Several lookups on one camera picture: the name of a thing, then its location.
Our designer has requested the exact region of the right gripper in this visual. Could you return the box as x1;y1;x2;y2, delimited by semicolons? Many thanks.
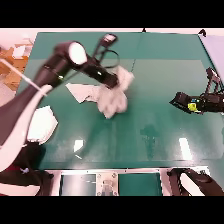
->
169;91;203;115

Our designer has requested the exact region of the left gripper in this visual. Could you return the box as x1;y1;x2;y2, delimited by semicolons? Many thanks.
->
95;64;120;90

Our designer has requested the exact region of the white shirt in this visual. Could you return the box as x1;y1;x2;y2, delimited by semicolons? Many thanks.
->
65;65;136;120

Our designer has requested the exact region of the folded white garment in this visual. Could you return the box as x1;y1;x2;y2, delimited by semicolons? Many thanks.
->
26;105;59;145

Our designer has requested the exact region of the black cable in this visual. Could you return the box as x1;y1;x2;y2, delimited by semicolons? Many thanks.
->
99;49;121;72

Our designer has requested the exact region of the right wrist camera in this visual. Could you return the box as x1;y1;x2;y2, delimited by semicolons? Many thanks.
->
205;67;222;95

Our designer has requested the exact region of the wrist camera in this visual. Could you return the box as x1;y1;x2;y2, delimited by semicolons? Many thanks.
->
95;33;119;58
205;67;222;95

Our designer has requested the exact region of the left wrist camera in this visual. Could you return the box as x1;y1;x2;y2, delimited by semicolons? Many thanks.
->
95;33;119;58

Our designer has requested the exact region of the silver frame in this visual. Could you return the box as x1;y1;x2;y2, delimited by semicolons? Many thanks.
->
44;166;224;197

